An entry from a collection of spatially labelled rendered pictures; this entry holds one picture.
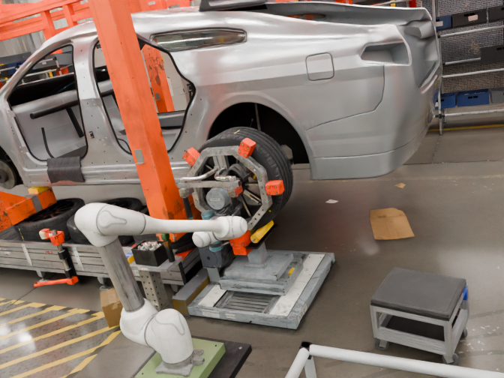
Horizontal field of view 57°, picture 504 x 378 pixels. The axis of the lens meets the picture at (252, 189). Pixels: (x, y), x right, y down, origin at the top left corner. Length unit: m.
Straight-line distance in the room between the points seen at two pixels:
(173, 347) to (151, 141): 1.34
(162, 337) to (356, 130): 1.64
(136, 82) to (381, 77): 1.45
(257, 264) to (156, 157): 1.00
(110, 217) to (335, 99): 1.58
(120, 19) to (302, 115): 1.23
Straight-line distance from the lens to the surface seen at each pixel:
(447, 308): 2.49
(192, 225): 2.18
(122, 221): 1.97
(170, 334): 2.22
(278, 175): 2.83
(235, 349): 2.45
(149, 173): 3.08
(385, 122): 2.91
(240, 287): 3.28
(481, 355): 2.78
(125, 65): 2.95
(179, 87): 7.86
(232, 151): 2.79
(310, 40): 2.93
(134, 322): 2.34
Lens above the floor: 1.78
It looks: 19 degrees down
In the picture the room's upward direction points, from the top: 12 degrees counter-clockwise
